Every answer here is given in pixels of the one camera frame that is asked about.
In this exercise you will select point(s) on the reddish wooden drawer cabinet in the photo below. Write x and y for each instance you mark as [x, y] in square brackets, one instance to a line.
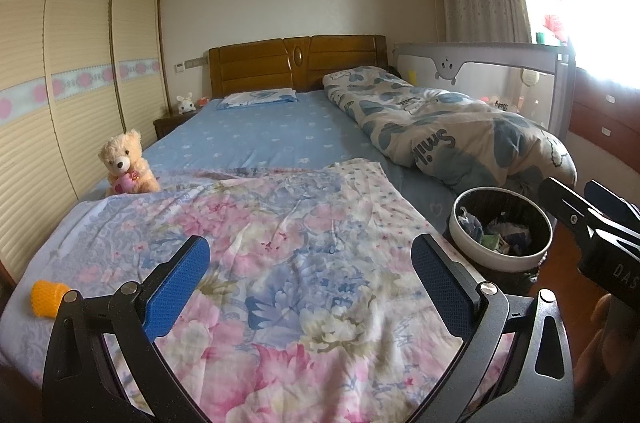
[600, 113]

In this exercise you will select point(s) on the blue and white pillow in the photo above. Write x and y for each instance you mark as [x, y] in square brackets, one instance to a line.
[257, 98]

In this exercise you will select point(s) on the white printed wrapper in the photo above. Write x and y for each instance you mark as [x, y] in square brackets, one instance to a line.
[470, 223]

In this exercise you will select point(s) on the grey bed guard rail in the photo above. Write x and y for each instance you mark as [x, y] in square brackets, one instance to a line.
[500, 55]

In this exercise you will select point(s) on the dark wooden nightstand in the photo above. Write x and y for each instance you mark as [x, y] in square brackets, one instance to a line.
[167, 123]

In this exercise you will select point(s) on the pink floral blanket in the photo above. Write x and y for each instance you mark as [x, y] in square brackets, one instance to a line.
[300, 253]

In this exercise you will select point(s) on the wooden headboard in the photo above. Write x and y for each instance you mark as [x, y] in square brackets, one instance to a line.
[250, 68]

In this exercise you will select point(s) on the blue patterned quilt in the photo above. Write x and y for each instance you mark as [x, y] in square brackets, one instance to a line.
[440, 133]

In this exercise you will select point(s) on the beige teddy bear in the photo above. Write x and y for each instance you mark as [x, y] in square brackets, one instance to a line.
[122, 153]

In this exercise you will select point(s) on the person's right hand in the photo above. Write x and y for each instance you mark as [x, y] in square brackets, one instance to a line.
[590, 358]

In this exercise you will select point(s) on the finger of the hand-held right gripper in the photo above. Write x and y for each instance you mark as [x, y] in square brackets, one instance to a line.
[565, 203]
[605, 200]

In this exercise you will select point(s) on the white rabbit toy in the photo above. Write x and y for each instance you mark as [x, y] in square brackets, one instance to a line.
[186, 104]

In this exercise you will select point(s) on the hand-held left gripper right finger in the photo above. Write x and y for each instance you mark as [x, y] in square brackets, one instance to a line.
[445, 293]

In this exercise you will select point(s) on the white rounded object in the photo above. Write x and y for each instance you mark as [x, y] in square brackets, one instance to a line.
[530, 76]

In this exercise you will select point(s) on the dark colourful snack wrapper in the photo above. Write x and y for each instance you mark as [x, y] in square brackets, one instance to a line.
[517, 240]

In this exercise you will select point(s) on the orange foam fruit net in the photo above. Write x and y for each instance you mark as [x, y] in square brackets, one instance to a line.
[47, 298]

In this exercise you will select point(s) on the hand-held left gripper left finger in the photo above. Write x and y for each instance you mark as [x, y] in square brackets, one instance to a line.
[175, 288]

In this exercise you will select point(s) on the blue dotted bed sheet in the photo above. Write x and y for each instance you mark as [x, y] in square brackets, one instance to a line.
[280, 128]

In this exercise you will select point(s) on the white and black trash bin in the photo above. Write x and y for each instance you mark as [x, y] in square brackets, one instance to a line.
[500, 263]

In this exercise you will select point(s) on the beige sliding door wardrobe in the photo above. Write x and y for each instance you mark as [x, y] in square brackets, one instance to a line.
[75, 28]

